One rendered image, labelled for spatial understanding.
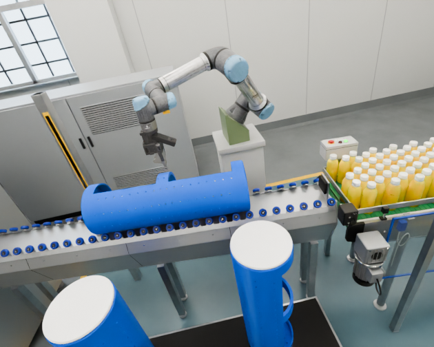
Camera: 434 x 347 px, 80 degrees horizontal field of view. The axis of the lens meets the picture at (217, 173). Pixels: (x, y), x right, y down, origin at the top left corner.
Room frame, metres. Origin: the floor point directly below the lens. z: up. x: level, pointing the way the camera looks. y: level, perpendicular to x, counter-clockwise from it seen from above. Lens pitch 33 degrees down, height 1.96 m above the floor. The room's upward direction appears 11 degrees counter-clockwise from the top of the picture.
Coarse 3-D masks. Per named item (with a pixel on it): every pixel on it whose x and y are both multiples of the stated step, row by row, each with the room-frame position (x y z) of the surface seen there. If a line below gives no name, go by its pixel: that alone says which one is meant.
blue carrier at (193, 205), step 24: (240, 168) 1.12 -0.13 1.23; (96, 192) 1.27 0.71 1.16; (120, 192) 1.12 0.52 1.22; (144, 192) 1.10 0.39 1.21; (168, 192) 1.07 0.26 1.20; (192, 192) 1.05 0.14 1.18; (216, 192) 1.04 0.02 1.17; (240, 192) 1.02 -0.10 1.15; (96, 216) 1.06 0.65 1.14; (120, 216) 1.05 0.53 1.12; (144, 216) 1.04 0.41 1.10; (168, 216) 1.03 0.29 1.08; (192, 216) 1.03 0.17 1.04
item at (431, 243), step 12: (432, 228) 0.75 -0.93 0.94; (432, 240) 0.73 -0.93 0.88; (420, 252) 0.76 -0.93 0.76; (432, 252) 0.73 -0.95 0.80; (420, 264) 0.74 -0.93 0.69; (420, 276) 0.73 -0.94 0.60; (408, 288) 0.75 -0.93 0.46; (408, 300) 0.73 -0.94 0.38; (396, 312) 0.76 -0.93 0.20; (396, 324) 0.73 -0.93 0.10
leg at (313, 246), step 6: (312, 246) 1.04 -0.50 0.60; (312, 252) 1.04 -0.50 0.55; (312, 258) 1.04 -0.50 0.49; (312, 264) 1.04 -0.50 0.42; (312, 270) 1.04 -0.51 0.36; (312, 276) 1.04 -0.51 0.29; (312, 282) 1.04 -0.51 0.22; (306, 288) 1.08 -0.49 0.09; (312, 288) 1.04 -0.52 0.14; (306, 294) 1.08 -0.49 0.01; (312, 294) 1.04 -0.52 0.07
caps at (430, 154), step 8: (392, 144) 1.28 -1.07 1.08; (416, 144) 1.24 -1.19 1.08; (424, 144) 1.22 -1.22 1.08; (432, 144) 1.21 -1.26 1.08; (384, 152) 1.23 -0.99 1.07; (400, 152) 1.18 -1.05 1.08; (416, 152) 1.15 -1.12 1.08; (432, 152) 1.13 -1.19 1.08; (384, 160) 1.13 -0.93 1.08; (400, 160) 1.11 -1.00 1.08; (408, 160) 1.11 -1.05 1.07; (424, 160) 1.08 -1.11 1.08; (392, 168) 1.06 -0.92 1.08; (408, 168) 1.03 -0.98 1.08; (424, 168) 1.01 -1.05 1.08; (432, 168) 1.01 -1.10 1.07; (400, 176) 0.99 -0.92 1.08; (416, 176) 0.96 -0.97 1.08; (424, 176) 0.95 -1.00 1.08
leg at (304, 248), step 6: (300, 246) 1.22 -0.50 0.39; (306, 246) 1.18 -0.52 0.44; (300, 252) 1.22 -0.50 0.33; (306, 252) 1.18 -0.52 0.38; (300, 258) 1.21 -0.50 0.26; (306, 258) 1.18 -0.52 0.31; (300, 264) 1.21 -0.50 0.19; (306, 264) 1.18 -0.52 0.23; (300, 270) 1.21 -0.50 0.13; (306, 270) 1.18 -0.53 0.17; (300, 276) 1.20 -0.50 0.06; (306, 276) 1.18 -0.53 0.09; (306, 282) 1.17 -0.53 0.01
